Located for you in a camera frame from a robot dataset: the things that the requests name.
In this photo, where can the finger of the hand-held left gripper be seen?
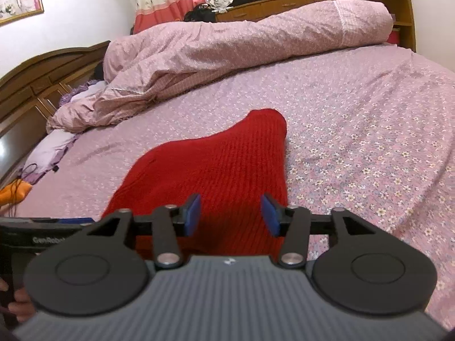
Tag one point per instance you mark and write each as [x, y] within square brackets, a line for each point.
[76, 221]

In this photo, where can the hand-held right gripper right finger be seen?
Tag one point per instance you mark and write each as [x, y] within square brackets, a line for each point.
[270, 215]

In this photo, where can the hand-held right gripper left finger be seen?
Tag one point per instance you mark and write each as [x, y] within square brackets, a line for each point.
[193, 215]

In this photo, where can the red knit cardigan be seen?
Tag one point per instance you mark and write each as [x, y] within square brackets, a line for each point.
[220, 163]

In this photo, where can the black clothes pile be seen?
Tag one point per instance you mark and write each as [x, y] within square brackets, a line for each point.
[195, 16]

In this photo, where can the person's left hand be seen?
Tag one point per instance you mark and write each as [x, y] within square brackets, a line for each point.
[21, 305]

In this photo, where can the orange object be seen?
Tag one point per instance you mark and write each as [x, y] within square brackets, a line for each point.
[10, 193]

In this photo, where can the lilac pillow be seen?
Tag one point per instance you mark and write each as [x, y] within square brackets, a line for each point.
[46, 149]

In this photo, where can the pink floral bed sheet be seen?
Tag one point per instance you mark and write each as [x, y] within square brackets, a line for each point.
[355, 113]

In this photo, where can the wooden bed headboard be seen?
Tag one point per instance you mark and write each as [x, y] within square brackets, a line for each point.
[28, 78]

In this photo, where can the pink floral duvet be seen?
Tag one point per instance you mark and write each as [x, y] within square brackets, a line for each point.
[231, 42]

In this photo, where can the grey white cloth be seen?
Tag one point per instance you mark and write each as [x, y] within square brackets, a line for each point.
[220, 1]

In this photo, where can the small red box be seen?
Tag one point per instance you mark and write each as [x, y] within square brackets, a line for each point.
[392, 37]

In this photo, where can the wooden shelf cabinet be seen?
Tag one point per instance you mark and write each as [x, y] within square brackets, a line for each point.
[405, 14]

